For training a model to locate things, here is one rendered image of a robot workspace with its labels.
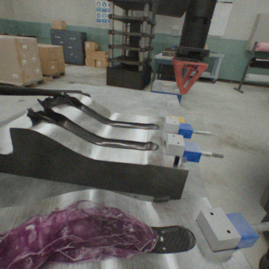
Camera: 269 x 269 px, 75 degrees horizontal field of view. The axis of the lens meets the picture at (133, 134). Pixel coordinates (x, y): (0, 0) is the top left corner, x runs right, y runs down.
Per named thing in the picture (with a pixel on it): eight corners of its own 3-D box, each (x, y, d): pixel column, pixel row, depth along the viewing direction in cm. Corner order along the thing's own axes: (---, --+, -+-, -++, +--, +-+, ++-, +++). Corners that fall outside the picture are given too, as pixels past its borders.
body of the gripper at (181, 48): (177, 56, 37) (186, 14, 33) (173, 53, 46) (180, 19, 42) (208, 60, 37) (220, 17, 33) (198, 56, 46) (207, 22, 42)
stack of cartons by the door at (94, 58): (109, 68, 677) (109, 43, 637) (106, 69, 649) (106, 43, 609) (89, 65, 693) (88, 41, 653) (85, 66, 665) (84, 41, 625)
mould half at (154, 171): (172, 142, 62) (180, 105, 56) (180, 200, 39) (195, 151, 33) (37, 124, 66) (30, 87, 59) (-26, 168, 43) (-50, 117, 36)
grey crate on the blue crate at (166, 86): (182, 90, 373) (183, 82, 365) (182, 95, 338) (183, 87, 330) (153, 86, 384) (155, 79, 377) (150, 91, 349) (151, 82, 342)
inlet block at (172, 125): (205, 137, 53) (211, 121, 51) (210, 146, 49) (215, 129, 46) (162, 132, 54) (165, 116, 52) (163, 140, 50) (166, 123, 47)
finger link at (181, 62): (169, 94, 40) (178, 49, 36) (167, 87, 47) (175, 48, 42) (199, 99, 40) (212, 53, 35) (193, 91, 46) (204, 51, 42)
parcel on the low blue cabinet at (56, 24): (66, 30, 645) (66, 21, 631) (61, 30, 616) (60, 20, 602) (56, 29, 653) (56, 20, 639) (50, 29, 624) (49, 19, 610)
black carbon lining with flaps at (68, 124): (158, 129, 54) (163, 100, 49) (157, 161, 40) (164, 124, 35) (49, 116, 56) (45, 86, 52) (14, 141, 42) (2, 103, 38)
